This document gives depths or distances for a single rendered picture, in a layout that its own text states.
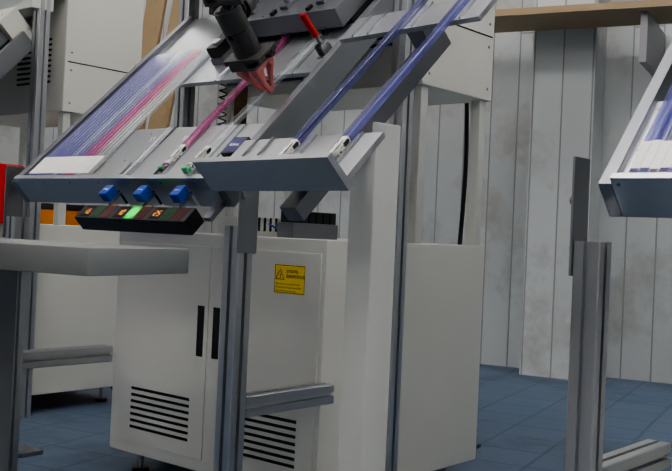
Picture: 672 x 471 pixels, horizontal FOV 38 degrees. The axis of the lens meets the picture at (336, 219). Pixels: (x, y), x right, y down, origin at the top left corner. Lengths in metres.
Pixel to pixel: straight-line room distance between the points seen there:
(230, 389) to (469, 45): 1.15
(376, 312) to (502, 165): 3.44
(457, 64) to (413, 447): 0.95
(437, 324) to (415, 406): 0.21
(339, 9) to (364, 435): 0.96
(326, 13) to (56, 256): 1.01
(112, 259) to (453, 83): 1.27
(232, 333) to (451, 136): 3.46
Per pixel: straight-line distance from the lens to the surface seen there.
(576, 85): 4.78
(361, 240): 1.67
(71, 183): 2.20
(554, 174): 4.75
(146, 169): 2.08
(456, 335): 2.51
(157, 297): 2.45
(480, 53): 2.59
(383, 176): 1.67
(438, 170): 5.17
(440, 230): 5.15
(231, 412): 1.85
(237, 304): 1.83
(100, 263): 1.41
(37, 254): 1.45
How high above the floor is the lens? 0.64
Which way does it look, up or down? 1 degrees up
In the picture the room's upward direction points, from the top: 3 degrees clockwise
